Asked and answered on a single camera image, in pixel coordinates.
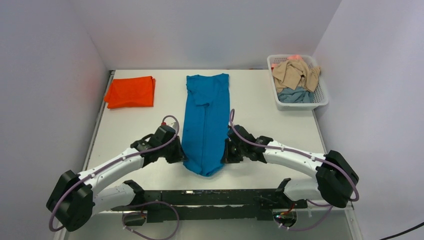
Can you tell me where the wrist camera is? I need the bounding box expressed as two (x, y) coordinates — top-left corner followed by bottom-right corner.
(130, 122), (177, 152)
(227, 124), (256, 143)

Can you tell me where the grey blue t shirt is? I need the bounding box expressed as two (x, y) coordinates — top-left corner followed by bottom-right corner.
(277, 86), (315, 104)

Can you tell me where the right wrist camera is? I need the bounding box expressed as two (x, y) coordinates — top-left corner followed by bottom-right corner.
(227, 124), (256, 143)

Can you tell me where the pink garment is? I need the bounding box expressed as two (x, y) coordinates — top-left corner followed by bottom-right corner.
(287, 54), (303, 61)

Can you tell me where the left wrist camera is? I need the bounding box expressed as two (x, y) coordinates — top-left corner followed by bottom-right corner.
(130, 122), (177, 152)

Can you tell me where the beige t shirt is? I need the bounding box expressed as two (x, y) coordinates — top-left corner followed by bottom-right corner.
(271, 59), (321, 94)

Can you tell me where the folded orange t shirt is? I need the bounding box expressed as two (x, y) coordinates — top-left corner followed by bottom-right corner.
(103, 76), (156, 109)

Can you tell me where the black cable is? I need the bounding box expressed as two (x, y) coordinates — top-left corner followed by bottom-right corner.
(379, 222), (424, 240)

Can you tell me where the white plastic laundry basket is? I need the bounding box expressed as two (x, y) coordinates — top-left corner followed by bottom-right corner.
(266, 54), (329, 111)

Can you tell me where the aluminium frame rail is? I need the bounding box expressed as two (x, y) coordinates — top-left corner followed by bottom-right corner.
(52, 190), (115, 240)

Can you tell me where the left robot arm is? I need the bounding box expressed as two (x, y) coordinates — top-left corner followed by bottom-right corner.
(46, 137), (187, 232)

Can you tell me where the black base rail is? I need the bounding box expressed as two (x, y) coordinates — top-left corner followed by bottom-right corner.
(113, 188), (308, 223)

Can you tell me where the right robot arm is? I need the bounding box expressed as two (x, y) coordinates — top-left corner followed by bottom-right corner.
(221, 133), (359, 208)

